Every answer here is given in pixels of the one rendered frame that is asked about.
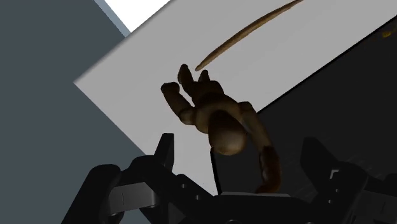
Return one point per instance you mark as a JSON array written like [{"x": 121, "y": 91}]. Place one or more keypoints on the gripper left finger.
[{"x": 145, "y": 176}]

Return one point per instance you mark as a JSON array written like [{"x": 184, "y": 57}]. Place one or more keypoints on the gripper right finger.
[{"x": 338, "y": 183}]

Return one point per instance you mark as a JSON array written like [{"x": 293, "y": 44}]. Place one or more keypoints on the brown wooden mannequin figure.
[{"x": 217, "y": 124}]

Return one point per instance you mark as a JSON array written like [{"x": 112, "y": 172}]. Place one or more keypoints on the long brown wooden stick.
[{"x": 248, "y": 31}]

